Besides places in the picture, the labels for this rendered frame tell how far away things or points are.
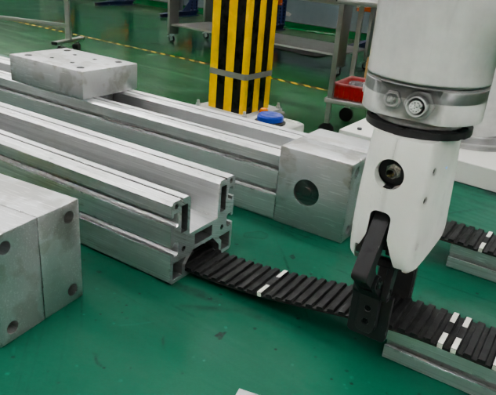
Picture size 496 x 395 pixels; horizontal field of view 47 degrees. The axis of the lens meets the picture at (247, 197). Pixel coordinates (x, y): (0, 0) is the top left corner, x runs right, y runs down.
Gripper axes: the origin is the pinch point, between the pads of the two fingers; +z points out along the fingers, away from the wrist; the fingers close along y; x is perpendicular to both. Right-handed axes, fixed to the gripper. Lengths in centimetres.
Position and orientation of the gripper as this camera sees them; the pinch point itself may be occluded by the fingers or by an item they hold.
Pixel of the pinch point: (382, 298)
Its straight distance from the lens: 49.0
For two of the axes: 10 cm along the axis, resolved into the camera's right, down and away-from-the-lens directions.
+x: -8.4, -2.8, 4.7
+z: -0.8, 9.1, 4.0
